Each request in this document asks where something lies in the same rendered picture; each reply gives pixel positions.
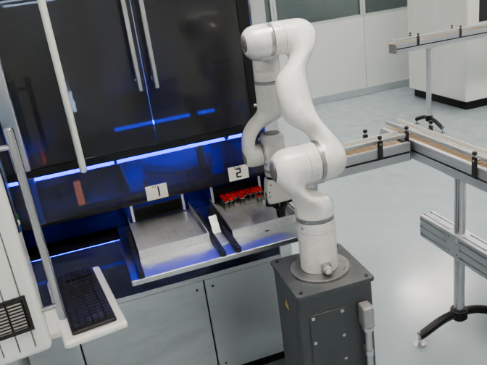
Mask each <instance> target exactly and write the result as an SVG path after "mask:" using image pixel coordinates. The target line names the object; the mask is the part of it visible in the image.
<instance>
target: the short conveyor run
mask: <svg viewBox="0 0 487 365"><path fill-rule="evenodd" d="M363 133H364V135H363V139H359V140H354V141H350V142H347V143H342V144H341V145H342V146H343V147H345V148H344V150H345V152H346V159H347V163H346V168H345V170H344V171H343V172H342V173H341V174H340V175H338V176H336V177H333V178H330V179H327V180H321V181H318V182H313V183H311V184H312V185H313V184H316V183H321V182H325V181H328V180H333V179H336V178H340V177H345V176H348V175H353V174H356V173H360V172H365V171H368V170H371V169H377V168H380V167H385V166H389V165H392V164H398V163H401V162H404V161H409V160H411V143H410V142H408V141H407V142H406V141H403V140H401V138H405V134H401V135H398V131H394V132H390V133H385V134H381V135H376V136H373V137H368V134H366V133H367V130H366V129H364V130H363ZM347 146H348V147H347Z"/></svg>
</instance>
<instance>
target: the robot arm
mask: <svg viewBox="0 0 487 365"><path fill-rule="evenodd" d="M316 40H317V39H316V32H315V29H314V27H313V26H312V24H311V23H310V22H308V21H307V20H304V19H301V18H294V19H287V20H278V21H274V22H265V23H260V24H256V25H252V26H249V27H247V28H246V29H245V30H244V31H243V32H242V34H241V48H242V50H243V52H244V54H245V55H246V56H247V57H248V58H249V59H251V60H252V65H253V73H254V86H255V93H256V100H257V111H256V113H255V114H254V116H253V117H252V118H251V119H250V120H249V121H248V122H247V124H246V126H245V128H244V130H243V133H242V137H241V147H242V154H243V155H242V156H243V161H244V164H245V165H246V166H248V167H258V166H261V165H264V168H265V176H266V177H265V178H264V197H265V200H266V207H273V208H275V209H276V213H277V217H279V218H280V217H284V216H285V215H286V212H285V208H286V206H287V205H288V203H290V202H292V201H293V203H294V208H295V215H296V227H297V234H298V241H299V255H300V257H298V258H297V259H295V260H294V261H293V262H292V264H291V268H290V269H291V274H292V276H293V277H294V278H296V279H297V280H299V281H301V282H305V283H309V284H325V283H329V282H335V281H337V280H339V279H341V278H342V277H344V276H345V275H346V274H347V273H348V272H349V261H348V260H347V259H346V258H345V257H344V256H342V255H340V254H338V252H337V242H336V225H335V215H334V207H333V200H332V198H331V197H330V195H328V194H327V193H324V192H321V191H317V190H310V189H307V188H306V185H307V184H309V183H315V182H318V181H321V180H327V179H330V178H333V177H336V176H338V175H340V174H341V173H342V172H343V171H344V170H345V168H346V163H347V159H346V152H345V150H344V147H343V146H342V145H341V143H340V141H339V140H338V139H337V137H336V136H335V135H334V134H333V133H332V132H331V131H330V130H329V129H328V128H327V126H326V125H325V124H324V123H323V122H322V120H321V119H320V117H319V116H318V114H317V112H316V110H315V107H314V105H313V103H312V97H311V94H310V91H309V86H308V82H307V64H308V61H309V59H310V57H311V55H312V52H313V51H314V49H315V45H316ZM281 54H286V55H287V57H288V62H287V64H286V66H285V67H284V68H283V69H282V71H281V72H280V62H279V55H281ZM282 115H283V117H284V118H285V120H286V121H287V122H288V123H289V124H290V125H292V126H293V127H295V128H297V129H299V130H301V131H303V132H304V133H306V134H307V135H308V137H309V139H310V140H311V142H310V143H304V144H301V145H297V146H291V147H288V148H286V147H285V139H284V133H283V132H282V131H280V130H269V131H266V132H264V133H262V134H261V135H260V138H261V143H260V144H257V145H255V140H256V137H257V135H258V133H259V132H260V130H261V129H262V128H263V127H265V126H266V125H268V124H270V123H271V122H274V121H275V120H277V119H279V118H280V117H281V116H282ZM279 203H280V206H279Z"/></svg>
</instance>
